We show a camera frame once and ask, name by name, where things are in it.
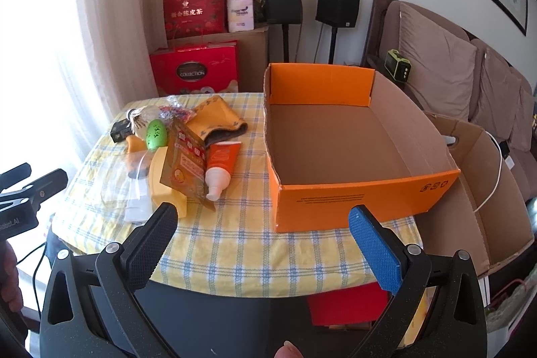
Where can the brown sofa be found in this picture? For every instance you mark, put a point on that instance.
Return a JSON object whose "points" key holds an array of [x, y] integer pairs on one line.
{"points": [[375, 18]]}

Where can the yellow packet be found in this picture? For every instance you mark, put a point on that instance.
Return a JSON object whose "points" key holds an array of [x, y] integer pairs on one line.
{"points": [[161, 190]]}

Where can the person's right hand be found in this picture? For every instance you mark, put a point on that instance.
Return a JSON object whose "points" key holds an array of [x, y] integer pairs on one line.
{"points": [[288, 351]]}

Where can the white tissue roll pack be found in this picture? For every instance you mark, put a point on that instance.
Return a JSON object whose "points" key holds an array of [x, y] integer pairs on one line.
{"points": [[240, 10]]}

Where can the small black box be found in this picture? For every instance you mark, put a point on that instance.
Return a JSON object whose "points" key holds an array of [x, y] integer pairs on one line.
{"points": [[119, 131]]}

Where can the white curtain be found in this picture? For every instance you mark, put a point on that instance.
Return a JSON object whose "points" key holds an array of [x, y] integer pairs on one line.
{"points": [[117, 26]]}

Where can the closed brown cardboard box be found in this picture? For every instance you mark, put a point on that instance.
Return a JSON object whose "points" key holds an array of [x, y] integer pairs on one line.
{"points": [[254, 56]]}

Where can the white packet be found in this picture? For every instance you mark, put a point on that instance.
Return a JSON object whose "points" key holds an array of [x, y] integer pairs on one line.
{"points": [[136, 207]]}

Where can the white shopping bag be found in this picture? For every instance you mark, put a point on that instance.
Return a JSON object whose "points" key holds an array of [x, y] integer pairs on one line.
{"points": [[512, 307]]}

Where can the person's left forearm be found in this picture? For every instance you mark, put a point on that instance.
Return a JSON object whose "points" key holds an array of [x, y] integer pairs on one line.
{"points": [[8, 278]]}

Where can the white round device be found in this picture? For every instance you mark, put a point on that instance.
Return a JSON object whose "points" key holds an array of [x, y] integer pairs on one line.
{"points": [[452, 140]]}

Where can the brown printed snack packet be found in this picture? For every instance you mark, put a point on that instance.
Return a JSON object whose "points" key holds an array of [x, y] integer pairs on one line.
{"points": [[184, 169]]}

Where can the open brown cardboard box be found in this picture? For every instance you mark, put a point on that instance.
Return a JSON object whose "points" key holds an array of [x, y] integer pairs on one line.
{"points": [[453, 223]]}

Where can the green portable radio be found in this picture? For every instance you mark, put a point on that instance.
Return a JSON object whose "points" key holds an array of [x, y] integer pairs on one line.
{"points": [[396, 66]]}

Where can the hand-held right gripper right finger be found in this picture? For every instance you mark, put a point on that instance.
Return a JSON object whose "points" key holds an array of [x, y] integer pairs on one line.
{"points": [[377, 253]]}

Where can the small black device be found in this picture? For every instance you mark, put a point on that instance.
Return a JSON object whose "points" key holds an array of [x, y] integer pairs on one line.
{"points": [[504, 148]]}

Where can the orange knitted scarf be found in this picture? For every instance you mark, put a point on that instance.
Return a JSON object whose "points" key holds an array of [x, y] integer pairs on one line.
{"points": [[214, 117]]}

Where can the green egg-shaped toy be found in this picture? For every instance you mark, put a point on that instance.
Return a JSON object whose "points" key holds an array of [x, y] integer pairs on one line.
{"points": [[156, 133]]}

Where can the orange sunscreen tube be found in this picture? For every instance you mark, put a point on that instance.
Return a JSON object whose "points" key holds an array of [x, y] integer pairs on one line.
{"points": [[222, 161]]}

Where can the large beige sofa cushion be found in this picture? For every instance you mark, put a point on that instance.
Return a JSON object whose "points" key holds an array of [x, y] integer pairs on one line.
{"points": [[436, 60]]}

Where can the red gift bag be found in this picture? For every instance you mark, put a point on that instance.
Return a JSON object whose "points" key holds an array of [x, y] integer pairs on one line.
{"points": [[193, 10]]}

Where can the red gift box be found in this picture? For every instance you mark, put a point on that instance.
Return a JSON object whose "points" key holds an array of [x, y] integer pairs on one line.
{"points": [[188, 68]]}

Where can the clear plastic bag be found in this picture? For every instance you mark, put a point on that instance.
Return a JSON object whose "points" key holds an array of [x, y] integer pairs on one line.
{"points": [[113, 186]]}

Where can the orange cardboard box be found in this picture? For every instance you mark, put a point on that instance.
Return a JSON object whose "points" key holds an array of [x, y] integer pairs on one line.
{"points": [[335, 140]]}

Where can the yellow checked tablecloth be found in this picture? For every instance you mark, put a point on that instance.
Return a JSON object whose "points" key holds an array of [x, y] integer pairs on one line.
{"points": [[235, 249]]}

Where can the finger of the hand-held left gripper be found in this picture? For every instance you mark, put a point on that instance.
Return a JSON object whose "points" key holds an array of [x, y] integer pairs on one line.
{"points": [[50, 182], [19, 172]]}

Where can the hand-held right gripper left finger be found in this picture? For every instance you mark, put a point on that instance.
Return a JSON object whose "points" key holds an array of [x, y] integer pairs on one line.
{"points": [[147, 253]]}

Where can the yellow red carton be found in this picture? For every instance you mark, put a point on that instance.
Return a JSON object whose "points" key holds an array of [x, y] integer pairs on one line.
{"points": [[421, 320]]}

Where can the black speaker stand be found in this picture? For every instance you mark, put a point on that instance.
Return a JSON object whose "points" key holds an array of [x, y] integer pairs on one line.
{"points": [[332, 45], [286, 43]]}

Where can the small orange bottle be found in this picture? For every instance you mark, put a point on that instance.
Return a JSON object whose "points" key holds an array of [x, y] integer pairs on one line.
{"points": [[136, 144]]}

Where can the white power adapter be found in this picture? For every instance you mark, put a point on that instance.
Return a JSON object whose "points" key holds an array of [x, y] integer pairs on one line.
{"points": [[511, 163]]}

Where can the bag of colourful candy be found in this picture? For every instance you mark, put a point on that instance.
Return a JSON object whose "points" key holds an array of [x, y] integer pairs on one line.
{"points": [[176, 114]]}

